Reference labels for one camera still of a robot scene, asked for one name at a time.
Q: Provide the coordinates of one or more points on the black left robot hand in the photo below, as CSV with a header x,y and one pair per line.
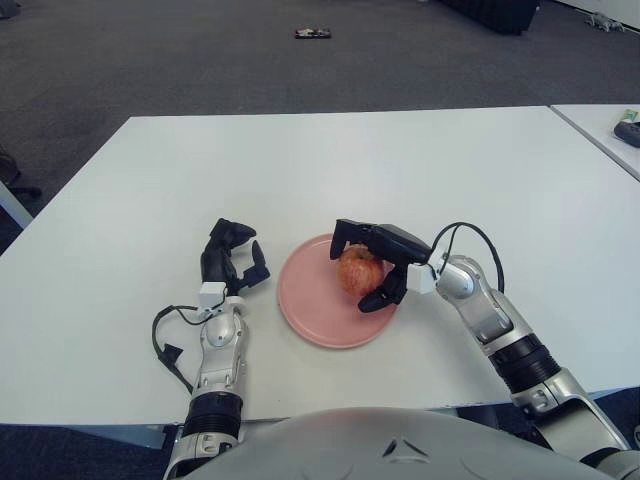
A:
x,y
215,260

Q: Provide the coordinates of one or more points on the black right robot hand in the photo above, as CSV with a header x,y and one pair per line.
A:
x,y
400,245

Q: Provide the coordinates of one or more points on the red yellow apple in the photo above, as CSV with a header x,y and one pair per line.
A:
x,y
360,275

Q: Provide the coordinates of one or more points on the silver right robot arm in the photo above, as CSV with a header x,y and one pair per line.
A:
x,y
500,325

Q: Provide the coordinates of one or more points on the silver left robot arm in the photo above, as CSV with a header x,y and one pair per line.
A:
x,y
220,350

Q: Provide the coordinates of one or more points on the pink round plate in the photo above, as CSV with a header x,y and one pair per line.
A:
x,y
320,310

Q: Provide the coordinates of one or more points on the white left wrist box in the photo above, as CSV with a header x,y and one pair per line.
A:
x,y
212,294

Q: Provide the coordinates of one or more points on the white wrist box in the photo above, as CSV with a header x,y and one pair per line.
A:
x,y
420,279
212,294

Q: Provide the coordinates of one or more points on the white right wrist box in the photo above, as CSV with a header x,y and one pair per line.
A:
x,y
420,279

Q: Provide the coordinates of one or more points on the grey robot torso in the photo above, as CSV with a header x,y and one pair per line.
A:
x,y
350,445

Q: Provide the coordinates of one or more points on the white table leg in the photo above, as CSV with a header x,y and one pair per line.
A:
x,y
12,204

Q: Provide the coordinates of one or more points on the small black red floor object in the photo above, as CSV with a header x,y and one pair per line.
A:
x,y
312,34

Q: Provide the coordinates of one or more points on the black furniture block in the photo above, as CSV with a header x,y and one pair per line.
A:
x,y
500,15

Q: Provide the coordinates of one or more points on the grey handheld controller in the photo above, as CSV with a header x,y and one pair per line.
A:
x,y
627,133

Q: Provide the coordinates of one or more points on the small green packet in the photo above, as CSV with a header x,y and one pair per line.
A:
x,y
630,115

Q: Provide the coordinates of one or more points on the small grey robot toy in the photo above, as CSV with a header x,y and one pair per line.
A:
x,y
604,22

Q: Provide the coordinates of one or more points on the stand caster wheel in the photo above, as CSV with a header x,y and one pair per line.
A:
x,y
637,436

